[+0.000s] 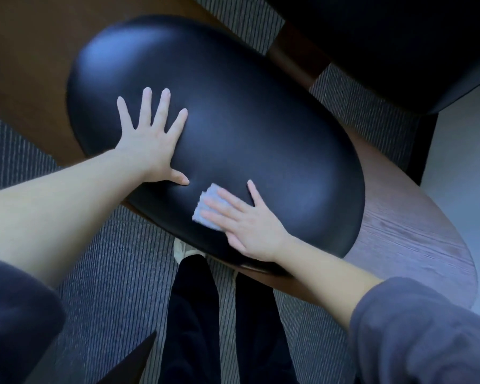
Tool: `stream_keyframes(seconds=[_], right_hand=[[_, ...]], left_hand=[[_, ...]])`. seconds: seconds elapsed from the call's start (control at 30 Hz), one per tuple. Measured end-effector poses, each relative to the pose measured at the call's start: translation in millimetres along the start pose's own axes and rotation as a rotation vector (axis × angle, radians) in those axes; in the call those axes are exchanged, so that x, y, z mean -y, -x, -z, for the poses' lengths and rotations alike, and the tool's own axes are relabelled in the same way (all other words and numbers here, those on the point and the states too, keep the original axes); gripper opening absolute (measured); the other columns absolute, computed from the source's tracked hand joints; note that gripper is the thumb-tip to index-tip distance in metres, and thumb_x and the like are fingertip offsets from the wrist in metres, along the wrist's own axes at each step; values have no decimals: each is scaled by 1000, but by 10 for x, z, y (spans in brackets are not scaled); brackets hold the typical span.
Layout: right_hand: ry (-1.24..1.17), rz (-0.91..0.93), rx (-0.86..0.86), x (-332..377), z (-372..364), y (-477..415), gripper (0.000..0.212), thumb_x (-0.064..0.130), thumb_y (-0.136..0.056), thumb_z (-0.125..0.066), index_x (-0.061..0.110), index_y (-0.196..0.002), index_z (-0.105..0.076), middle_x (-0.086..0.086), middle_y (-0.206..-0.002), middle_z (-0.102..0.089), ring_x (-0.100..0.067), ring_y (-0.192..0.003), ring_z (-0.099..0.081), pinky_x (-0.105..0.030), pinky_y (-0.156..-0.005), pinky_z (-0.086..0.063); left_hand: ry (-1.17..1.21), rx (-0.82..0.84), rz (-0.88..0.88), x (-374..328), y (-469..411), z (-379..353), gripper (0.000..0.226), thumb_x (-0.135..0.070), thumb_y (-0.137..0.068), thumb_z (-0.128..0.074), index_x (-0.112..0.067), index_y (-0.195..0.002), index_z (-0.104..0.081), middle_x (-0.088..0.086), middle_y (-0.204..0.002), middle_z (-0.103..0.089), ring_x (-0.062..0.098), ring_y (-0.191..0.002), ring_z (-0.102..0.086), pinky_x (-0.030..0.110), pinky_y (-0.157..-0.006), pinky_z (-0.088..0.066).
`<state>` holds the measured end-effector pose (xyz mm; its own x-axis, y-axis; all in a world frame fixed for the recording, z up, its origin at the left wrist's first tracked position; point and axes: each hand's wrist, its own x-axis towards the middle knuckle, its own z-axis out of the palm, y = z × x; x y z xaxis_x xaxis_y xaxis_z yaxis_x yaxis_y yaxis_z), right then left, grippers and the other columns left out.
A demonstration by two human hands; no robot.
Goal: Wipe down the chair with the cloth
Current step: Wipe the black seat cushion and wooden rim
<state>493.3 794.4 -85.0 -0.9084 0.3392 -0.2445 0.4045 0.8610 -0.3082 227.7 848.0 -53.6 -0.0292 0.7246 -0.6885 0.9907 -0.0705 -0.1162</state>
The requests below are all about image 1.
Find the person's left hand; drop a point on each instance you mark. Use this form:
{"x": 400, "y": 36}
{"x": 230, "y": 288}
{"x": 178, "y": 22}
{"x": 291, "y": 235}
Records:
{"x": 152, "y": 151}

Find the person's right hand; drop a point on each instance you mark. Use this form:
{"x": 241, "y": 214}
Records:
{"x": 256, "y": 227}

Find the person's right thumb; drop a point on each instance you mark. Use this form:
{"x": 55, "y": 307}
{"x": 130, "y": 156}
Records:
{"x": 234, "y": 243}

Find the person's left thumb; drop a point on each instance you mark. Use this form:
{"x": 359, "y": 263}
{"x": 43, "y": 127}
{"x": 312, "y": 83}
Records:
{"x": 178, "y": 176}

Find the person's right middle finger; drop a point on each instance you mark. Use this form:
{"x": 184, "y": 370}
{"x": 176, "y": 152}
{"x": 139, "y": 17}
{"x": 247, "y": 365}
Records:
{"x": 218, "y": 207}

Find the person's left middle finger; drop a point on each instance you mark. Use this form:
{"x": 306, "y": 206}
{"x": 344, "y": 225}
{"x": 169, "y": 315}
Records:
{"x": 162, "y": 109}

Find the person's left little finger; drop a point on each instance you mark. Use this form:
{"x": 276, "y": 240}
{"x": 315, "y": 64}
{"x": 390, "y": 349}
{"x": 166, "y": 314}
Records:
{"x": 124, "y": 115}

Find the person's right little finger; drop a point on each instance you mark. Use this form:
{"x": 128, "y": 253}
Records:
{"x": 255, "y": 193}

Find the pale blue wiping cloth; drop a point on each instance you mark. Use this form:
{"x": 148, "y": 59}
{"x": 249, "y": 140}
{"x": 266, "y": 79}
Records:
{"x": 210, "y": 192}

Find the person's right forearm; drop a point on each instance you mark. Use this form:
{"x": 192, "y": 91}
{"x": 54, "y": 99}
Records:
{"x": 328, "y": 279}

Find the person's left forearm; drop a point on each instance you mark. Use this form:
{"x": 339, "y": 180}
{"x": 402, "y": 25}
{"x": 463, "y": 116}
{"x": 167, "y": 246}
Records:
{"x": 64, "y": 207}

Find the white shoe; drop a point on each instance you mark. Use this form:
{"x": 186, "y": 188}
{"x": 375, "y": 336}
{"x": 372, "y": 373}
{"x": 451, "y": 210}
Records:
{"x": 182, "y": 249}

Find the black padded chair cushion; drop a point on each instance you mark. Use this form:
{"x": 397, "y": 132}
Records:
{"x": 244, "y": 115}

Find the black trousers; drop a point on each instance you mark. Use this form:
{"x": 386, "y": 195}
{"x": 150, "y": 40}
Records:
{"x": 192, "y": 323}

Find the grey striped rug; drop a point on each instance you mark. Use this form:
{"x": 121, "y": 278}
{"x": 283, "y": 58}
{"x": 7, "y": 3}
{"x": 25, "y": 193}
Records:
{"x": 116, "y": 255}

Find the brown wooden chair leg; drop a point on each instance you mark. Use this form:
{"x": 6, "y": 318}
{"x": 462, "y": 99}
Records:
{"x": 300, "y": 55}

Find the black furniture edge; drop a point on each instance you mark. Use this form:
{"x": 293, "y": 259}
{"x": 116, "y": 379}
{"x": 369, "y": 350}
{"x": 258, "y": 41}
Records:
{"x": 138, "y": 361}

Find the brown wooden chair shell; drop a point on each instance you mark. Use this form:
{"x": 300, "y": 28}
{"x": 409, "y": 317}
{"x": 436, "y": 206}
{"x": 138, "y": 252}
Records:
{"x": 404, "y": 235}

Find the black upholstered chair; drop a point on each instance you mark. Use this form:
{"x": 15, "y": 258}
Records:
{"x": 384, "y": 43}

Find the person's right grey-blue sleeve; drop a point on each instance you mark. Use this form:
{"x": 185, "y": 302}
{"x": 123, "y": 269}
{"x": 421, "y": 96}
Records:
{"x": 424, "y": 335}

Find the person's grey-blue sleeve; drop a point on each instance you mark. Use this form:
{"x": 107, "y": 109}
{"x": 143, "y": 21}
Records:
{"x": 424, "y": 335}
{"x": 16, "y": 323}

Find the person's left grey-blue sleeve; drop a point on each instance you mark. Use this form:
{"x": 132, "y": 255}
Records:
{"x": 16, "y": 323}

